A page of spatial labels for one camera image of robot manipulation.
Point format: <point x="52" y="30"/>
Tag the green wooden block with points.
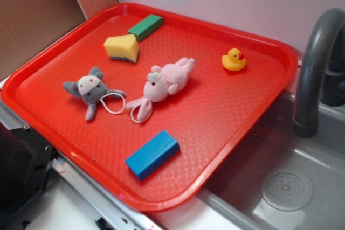
<point x="146" y="27"/>

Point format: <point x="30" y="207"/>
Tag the black metal bracket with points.
<point x="25" y="162"/>

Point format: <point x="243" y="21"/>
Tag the red plastic tray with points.
<point x="208" y="117"/>

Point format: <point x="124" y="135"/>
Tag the yellow sponge wedge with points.
<point x="123" y="47"/>

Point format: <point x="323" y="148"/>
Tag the grey plush mouse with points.
<point x="92" y="90"/>

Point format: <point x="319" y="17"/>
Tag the grey toy sink basin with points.
<point x="276" y="180"/>

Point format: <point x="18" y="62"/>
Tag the pink plush bunny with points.
<point x="162" y="82"/>

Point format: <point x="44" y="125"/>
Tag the brown cardboard panel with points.
<point x="30" y="26"/>

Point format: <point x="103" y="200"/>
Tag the grey toy faucet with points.
<point x="321" y="78"/>

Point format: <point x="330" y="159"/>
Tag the yellow rubber duck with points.
<point x="234" y="60"/>

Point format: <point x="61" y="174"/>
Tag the blue wooden block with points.
<point x="148" y="158"/>

